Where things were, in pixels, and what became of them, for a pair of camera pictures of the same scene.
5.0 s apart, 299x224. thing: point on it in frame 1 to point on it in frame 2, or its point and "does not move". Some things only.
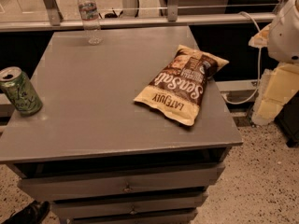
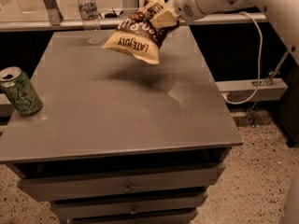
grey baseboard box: [237, 91] does not move
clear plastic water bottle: [90, 12] does not move
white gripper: [285, 37] to [183, 4]
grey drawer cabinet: [101, 157] does not move
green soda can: [21, 91] does not move
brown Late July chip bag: [177, 91] to [135, 33]
